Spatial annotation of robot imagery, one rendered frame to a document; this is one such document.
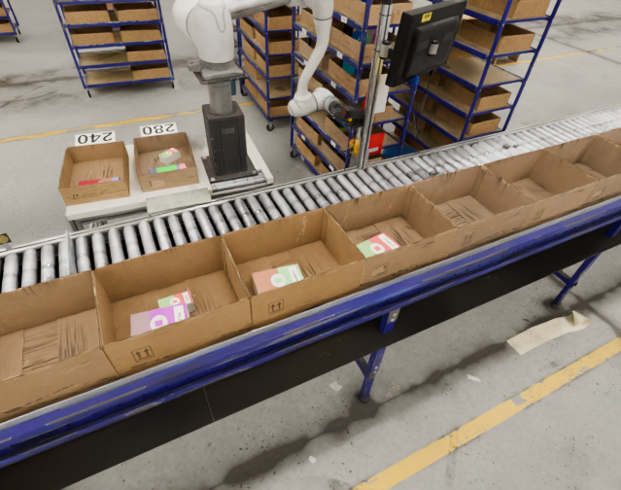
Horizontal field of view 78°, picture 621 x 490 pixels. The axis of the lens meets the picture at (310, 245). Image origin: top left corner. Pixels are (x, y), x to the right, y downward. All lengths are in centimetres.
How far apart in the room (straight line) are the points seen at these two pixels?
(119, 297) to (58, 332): 19
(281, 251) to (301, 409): 92
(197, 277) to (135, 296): 21
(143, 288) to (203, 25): 108
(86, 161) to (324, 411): 181
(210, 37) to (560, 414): 245
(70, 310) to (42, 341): 11
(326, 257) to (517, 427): 138
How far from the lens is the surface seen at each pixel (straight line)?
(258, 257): 144
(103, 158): 242
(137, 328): 124
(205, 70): 191
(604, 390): 273
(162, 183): 207
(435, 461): 212
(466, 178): 186
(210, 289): 137
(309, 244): 150
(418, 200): 159
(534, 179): 222
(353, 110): 206
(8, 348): 146
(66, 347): 137
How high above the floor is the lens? 192
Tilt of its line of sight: 44 degrees down
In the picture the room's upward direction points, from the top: 4 degrees clockwise
